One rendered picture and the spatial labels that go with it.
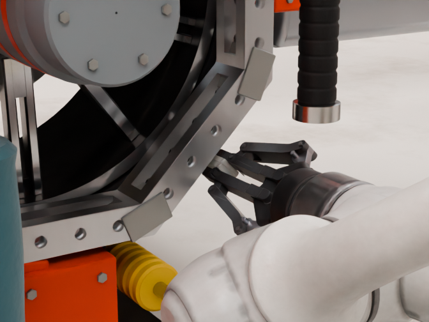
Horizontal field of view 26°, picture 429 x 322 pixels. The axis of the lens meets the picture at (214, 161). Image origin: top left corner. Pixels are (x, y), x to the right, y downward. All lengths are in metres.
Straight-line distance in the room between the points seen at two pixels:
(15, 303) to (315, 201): 0.29
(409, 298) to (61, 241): 0.38
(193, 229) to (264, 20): 1.69
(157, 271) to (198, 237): 1.58
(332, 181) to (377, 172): 2.39
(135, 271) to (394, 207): 0.50
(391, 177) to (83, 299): 2.31
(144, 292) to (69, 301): 0.10
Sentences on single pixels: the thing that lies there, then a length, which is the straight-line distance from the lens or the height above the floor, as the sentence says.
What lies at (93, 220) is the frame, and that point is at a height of 0.61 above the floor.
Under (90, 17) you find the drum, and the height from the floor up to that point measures 0.85.
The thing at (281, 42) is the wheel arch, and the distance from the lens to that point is 1.27.
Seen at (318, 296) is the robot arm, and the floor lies 0.67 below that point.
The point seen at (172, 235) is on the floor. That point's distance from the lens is 2.66.
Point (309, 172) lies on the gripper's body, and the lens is 0.95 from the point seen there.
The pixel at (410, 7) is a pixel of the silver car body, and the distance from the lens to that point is 1.41.
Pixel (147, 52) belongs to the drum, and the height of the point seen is 0.81.
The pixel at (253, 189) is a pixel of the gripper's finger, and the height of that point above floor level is 0.64.
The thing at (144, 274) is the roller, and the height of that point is 0.53.
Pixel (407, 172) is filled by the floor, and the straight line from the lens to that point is 3.31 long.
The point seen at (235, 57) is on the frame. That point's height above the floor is 0.77.
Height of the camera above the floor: 0.95
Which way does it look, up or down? 16 degrees down
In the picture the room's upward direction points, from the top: straight up
